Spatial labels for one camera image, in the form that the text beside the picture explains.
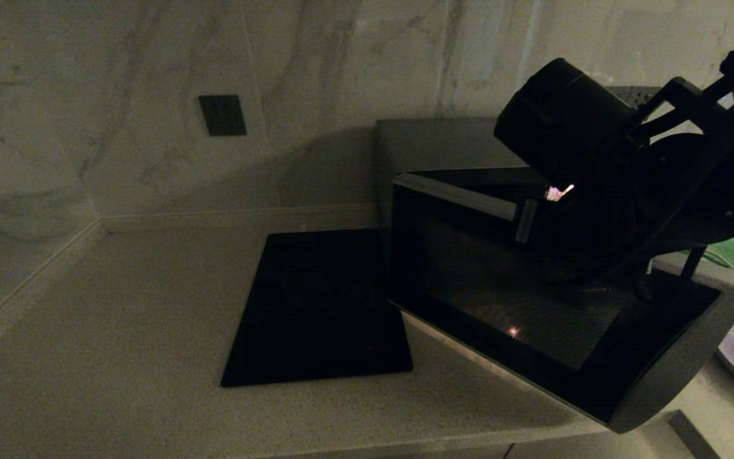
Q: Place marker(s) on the black glass induction cooktop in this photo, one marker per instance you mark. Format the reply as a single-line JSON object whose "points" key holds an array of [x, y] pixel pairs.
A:
{"points": [[316, 306]]}

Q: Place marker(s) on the single dark grey wall socket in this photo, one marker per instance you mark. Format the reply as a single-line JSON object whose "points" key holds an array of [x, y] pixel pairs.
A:
{"points": [[222, 115]]}

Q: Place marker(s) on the grey socket with black plug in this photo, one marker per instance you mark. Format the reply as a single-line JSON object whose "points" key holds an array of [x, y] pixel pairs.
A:
{"points": [[638, 95]]}

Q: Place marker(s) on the black glass microwave door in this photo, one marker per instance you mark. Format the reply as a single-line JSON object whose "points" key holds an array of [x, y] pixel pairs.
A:
{"points": [[501, 306]]}

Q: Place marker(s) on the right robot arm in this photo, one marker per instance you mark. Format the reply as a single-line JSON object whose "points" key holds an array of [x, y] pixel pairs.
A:
{"points": [[564, 115]]}

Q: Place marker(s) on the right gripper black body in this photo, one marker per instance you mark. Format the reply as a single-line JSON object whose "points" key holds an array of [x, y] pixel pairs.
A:
{"points": [[577, 236]]}

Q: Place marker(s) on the beige narrow cabinet front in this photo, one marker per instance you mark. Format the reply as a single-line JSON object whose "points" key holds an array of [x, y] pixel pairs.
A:
{"points": [[583, 449]]}

